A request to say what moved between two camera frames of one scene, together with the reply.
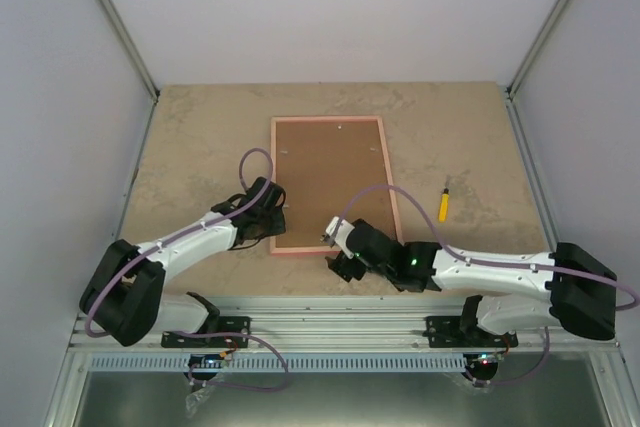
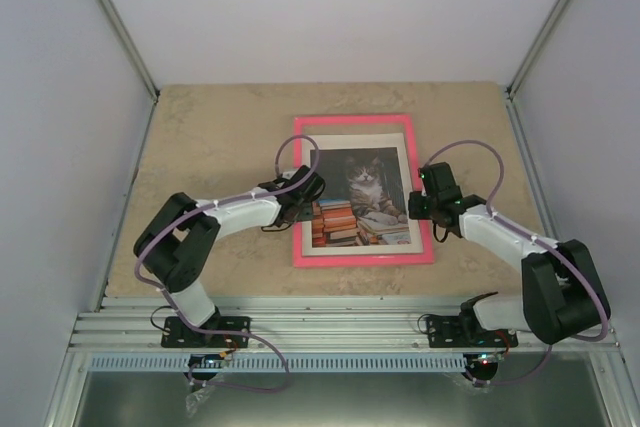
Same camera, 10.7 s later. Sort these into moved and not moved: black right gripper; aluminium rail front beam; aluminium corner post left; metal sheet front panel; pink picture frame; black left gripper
Moved: black right gripper; black left gripper; pink picture frame
Not moved: metal sheet front panel; aluminium corner post left; aluminium rail front beam
